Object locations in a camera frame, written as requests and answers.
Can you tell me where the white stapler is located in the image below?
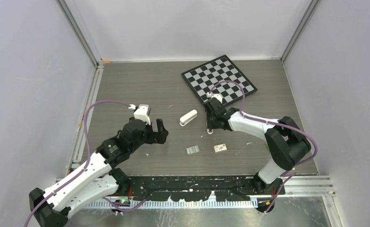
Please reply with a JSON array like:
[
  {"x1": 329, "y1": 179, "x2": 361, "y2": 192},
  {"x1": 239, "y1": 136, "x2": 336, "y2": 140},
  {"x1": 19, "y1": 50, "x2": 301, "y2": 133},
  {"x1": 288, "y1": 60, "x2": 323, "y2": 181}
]
[{"x1": 180, "y1": 109, "x2": 198, "y2": 126}]

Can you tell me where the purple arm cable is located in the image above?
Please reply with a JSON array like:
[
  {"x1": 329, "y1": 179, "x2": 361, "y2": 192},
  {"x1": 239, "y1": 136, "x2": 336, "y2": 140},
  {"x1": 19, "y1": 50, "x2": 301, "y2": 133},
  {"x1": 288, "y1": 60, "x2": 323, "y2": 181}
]
[
  {"x1": 208, "y1": 80, "x2": 319, "y2": 176},
  {"x1": 23, "y1": 100, "x2": 137, "y2": 227}
]

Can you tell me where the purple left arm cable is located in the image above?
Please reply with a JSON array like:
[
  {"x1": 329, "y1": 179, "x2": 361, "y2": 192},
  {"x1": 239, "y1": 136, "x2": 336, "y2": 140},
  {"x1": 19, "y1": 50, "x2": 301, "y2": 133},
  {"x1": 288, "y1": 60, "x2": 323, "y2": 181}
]
[{"x1": 23, "y1": 100, "x2": 137, "y2": 227}]

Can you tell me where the grey staple box tray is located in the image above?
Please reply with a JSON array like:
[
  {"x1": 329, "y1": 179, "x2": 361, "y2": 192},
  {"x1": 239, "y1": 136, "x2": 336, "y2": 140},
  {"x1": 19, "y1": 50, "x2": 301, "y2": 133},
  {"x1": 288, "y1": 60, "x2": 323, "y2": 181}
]
[{"x1": 186, "y1": 145, "x2": 200, "y2": 155}]

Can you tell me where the black white chessboard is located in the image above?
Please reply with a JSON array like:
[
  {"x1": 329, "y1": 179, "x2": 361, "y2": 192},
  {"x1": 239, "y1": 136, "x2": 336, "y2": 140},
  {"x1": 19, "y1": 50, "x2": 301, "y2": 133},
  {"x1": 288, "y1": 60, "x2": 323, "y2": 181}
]
[{"x1": 181, "y1": 55, "x2": 258, "y2": 106}]

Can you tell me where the white playing card box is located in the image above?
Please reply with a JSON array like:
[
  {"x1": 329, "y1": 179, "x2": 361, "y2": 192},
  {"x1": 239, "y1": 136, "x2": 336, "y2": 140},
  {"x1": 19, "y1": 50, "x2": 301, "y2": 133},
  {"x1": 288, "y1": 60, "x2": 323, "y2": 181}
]
[{"x1": 214, "y1": 144, "x2": 227, "y2": 153}]

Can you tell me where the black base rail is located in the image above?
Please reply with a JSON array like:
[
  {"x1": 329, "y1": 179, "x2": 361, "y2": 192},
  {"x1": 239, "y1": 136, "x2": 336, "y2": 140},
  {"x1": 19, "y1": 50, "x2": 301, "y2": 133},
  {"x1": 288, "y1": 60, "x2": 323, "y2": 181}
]
[{"x1": 113, "y1": 175, "x2": 285, "y2": 202}]

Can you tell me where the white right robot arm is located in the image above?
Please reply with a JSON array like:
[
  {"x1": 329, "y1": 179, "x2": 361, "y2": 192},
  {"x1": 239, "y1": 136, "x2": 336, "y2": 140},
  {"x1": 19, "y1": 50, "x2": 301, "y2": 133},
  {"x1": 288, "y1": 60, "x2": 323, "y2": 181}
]
[{"x1": 203, "y1": 97, "x2": 311, "y2": 194}]

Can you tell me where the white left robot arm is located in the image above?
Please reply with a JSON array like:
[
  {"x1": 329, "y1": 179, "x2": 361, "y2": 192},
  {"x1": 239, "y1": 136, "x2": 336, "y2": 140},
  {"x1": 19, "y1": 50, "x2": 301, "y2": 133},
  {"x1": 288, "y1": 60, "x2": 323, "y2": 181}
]
[{"x1": 29, "y1": 117, "x2": 169, "y2": 227}]

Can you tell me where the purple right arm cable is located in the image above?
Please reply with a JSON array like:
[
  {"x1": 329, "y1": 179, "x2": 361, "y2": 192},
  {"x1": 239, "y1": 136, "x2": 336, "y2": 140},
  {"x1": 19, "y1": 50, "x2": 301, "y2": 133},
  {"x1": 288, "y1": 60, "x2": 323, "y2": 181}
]
[{"x1": 208, "y1": 80, "x2": 319, "y2": 176}]

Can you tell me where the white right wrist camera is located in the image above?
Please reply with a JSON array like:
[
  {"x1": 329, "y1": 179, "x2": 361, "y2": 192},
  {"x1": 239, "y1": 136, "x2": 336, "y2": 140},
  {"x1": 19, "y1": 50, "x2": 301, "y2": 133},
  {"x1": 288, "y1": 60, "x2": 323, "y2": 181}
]
[{"x1": 206, "y1": 92, "x2": 223, "y2": 104}]

